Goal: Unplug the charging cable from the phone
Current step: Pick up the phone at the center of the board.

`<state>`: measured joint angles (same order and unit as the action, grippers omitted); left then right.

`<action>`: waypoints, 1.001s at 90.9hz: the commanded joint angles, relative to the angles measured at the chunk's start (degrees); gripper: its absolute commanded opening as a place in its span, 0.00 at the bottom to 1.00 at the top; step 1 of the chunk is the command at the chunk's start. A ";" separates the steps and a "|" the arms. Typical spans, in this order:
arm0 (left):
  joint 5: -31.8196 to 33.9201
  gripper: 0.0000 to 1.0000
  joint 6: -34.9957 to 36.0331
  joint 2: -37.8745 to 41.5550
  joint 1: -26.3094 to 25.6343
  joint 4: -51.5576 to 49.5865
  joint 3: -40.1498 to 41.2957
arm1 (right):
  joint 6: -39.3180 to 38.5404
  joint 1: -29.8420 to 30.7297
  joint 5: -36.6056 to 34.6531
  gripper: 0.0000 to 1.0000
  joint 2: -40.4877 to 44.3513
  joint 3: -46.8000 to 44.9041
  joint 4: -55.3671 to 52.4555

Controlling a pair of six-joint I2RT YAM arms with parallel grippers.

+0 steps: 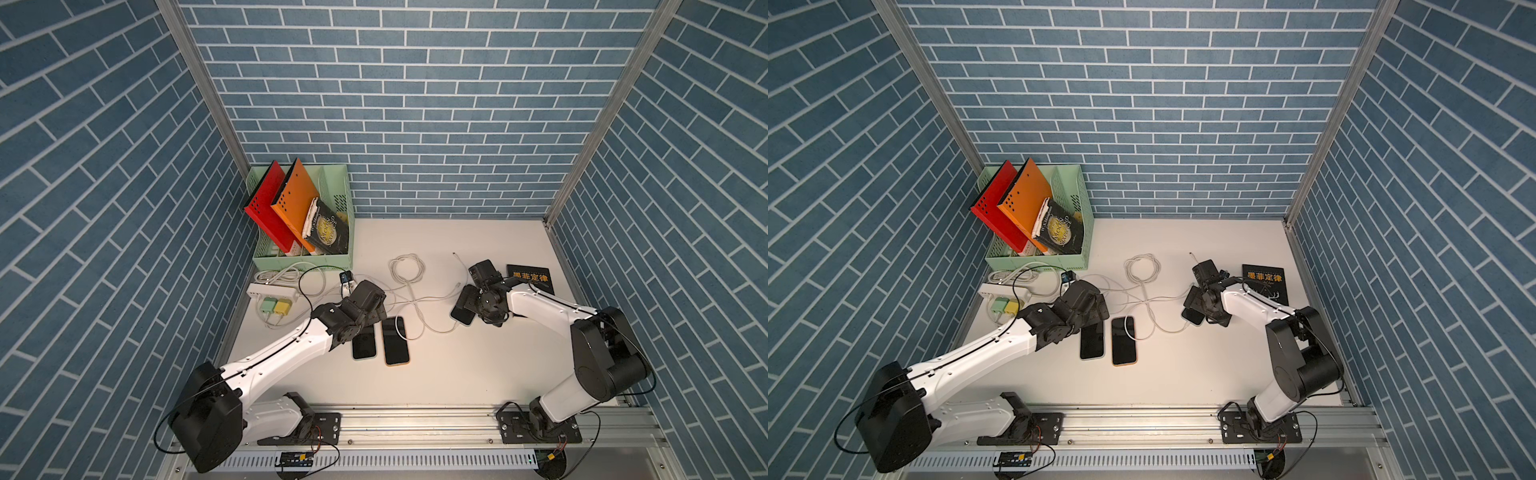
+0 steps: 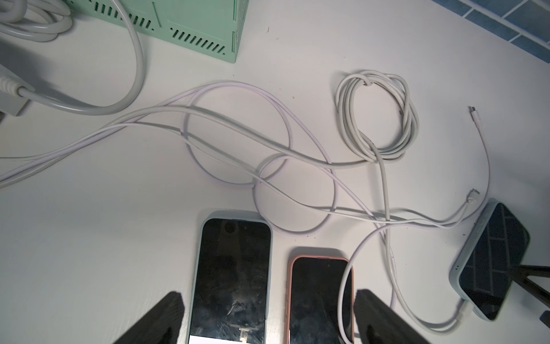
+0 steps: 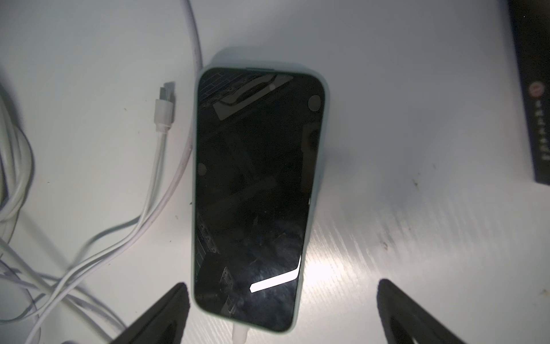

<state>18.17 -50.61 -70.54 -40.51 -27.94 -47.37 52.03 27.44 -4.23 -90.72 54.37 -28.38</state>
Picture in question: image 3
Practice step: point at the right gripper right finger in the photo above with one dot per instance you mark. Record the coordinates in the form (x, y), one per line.
(405, 321)

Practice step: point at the black phone dark case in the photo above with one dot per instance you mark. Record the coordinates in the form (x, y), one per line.
(257, 142)

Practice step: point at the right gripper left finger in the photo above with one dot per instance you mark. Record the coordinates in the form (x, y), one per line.
(164, 322)

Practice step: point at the black Murphy's law book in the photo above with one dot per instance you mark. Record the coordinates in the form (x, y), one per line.
(530, 31)

